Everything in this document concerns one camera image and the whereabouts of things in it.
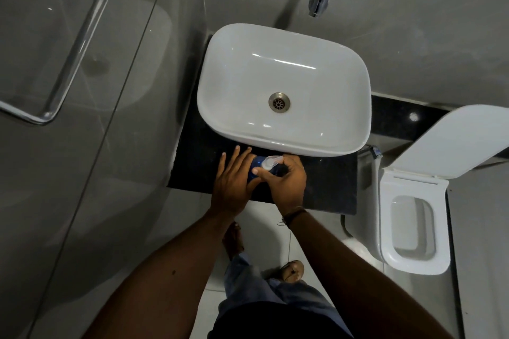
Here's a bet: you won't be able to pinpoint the person's left hand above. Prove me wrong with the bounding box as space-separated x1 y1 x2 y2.
209 146 263 218

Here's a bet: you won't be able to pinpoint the person's left forearm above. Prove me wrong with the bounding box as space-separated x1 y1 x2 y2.
83 211 239 339

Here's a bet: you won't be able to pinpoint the person's right hand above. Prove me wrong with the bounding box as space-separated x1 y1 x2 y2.
252 155 308 215

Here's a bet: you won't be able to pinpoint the black stone counter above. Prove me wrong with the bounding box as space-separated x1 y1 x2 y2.
167 35 358 216

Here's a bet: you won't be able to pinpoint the blue bottle with clear cap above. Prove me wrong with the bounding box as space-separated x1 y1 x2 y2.
247 154 289 193

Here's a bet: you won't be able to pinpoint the metal basin drain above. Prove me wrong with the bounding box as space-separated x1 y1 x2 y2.
269 92 291 113

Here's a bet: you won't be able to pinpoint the dark shirt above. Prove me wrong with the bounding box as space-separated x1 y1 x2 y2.
207 301 353 339

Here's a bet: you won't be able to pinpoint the white toilet lid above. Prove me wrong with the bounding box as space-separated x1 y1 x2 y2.
383 104 509 181

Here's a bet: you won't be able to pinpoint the person's left sandalled foot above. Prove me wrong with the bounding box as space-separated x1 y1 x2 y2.
222 221 245 262

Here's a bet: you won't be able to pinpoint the person's right sandalled foot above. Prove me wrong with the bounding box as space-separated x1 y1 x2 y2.
278 260 305 284

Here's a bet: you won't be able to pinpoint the white ceramic wash basin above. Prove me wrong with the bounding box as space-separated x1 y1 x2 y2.
197 23 372 158

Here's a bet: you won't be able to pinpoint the dark wristband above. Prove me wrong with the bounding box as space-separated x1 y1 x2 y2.
279 208 309 229

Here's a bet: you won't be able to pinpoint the glass shower partition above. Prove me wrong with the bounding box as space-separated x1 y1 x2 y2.
0 0 176 339

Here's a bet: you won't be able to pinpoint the person's right forearm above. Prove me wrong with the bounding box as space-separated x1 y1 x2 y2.
287 213 455 339

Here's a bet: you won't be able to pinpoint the blue jeans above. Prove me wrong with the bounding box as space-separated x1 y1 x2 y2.
222 253 354 339

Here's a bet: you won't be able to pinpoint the person's sandalled foot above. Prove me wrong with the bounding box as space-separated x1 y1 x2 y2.
222 221 245 262
278 260 305 284

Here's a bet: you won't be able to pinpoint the white toilet bowl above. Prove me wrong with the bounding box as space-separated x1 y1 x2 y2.
343 167 451 276

